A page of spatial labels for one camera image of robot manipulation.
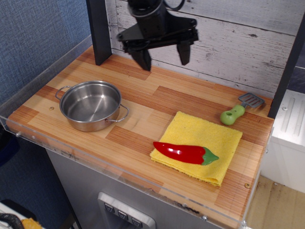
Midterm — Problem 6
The red toy chili pepper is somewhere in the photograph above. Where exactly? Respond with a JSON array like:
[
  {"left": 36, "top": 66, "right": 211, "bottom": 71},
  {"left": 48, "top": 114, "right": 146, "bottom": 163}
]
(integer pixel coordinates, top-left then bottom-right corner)
[{"left": 153, "top": 142, "right": 219, "bottom": 166}]

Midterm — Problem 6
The silver dispenser panel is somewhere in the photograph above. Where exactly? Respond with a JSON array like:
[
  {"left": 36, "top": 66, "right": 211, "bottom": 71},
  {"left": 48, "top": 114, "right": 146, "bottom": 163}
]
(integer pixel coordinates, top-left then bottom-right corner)
[{"left": 98, "top": 192, "right": 156, "bottom": 229}]

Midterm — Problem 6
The clear acrylic guard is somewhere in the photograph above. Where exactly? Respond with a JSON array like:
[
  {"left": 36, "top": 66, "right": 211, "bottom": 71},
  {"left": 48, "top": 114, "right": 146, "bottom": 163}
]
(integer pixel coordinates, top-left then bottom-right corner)
[{"left": 0, "top": 37, "right": 273, "bottom": 228}]

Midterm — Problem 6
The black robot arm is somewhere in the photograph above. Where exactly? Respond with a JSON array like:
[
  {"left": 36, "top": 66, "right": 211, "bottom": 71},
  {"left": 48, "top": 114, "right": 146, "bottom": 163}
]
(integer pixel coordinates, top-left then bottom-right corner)
[{"left": 117, "top": 0, "right": 198, "bottom": 71}]

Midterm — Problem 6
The grey toy fridge cabinet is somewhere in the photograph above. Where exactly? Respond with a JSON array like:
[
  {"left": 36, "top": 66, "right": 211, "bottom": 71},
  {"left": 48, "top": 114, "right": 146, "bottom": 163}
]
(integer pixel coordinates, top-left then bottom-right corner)
[{"left": 47, "top": 150, "right": 242, "bottom": 229}]

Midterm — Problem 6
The yellow object bottom left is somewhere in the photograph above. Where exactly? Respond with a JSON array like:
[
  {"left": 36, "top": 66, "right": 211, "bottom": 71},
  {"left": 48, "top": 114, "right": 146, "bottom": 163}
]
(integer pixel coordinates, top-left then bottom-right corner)
[{"left": 21, "top": 218, "right": 43, "bottom": 229}]

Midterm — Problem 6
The dark grey vertical post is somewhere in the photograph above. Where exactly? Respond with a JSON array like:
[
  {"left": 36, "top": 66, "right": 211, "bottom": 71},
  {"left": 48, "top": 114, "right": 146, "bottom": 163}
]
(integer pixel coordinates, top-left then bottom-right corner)
[{"left": 86, "top": 0, "right": 112, "bottom": 65}]

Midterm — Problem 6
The yellow folded cloth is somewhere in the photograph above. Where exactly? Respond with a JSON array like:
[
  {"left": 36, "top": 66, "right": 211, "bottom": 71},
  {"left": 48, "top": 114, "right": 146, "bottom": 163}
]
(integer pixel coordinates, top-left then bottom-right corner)
[{"left": 150, "top": 111, "right": 243, "bottom": 186}]

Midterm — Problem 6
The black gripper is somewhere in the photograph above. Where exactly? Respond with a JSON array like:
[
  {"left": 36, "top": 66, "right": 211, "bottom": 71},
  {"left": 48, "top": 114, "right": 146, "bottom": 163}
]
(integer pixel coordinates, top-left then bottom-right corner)
[{"left": 117, "top": 4, "right": 198, "bottom": 71}]

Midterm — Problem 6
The green handled toy spatula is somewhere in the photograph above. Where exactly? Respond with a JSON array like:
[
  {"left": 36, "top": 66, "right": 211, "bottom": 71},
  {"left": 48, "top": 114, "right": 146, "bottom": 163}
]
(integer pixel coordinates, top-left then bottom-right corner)
[{"left": 220, "top": 93, "right": 265, "bottom": 125}]

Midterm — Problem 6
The white side cabinet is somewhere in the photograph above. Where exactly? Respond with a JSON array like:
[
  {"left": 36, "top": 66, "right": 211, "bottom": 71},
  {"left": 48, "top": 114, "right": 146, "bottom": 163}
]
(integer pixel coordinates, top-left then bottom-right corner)
[{"left": 261, "top": 90, "right": 305, "bottom": 193}]

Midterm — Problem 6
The dark right vertical post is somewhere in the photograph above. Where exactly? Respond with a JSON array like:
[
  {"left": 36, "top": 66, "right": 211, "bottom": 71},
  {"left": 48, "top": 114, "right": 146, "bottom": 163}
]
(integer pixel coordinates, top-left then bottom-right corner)
[{"left": 268, "top": 15, "right": 305, "bottom": 119}]

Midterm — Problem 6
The silver steel pot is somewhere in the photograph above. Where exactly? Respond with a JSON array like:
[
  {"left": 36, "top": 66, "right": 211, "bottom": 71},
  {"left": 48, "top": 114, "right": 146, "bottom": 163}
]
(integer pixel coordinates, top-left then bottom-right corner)
[{"left": 55, "top": 81, "right": 130, "bottom": 132}]

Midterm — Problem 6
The black braided cable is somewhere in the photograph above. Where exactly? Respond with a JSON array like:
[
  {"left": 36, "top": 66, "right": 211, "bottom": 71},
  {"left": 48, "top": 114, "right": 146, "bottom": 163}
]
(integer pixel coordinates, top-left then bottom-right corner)
[{"left": 0, "top": 213, "right": 24, "bottom": 229}]

